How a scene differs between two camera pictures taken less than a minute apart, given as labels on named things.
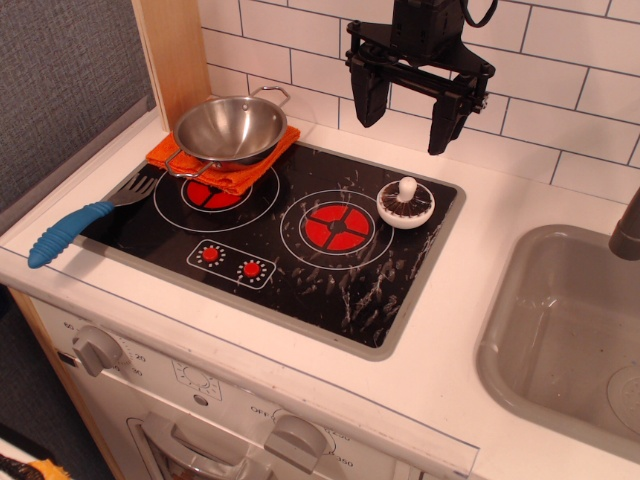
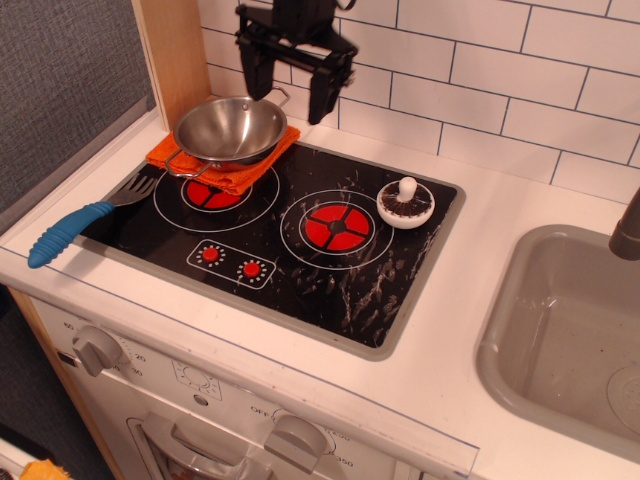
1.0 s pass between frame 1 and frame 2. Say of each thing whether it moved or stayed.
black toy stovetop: stayed
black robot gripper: moved
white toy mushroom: stayed
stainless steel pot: stayed
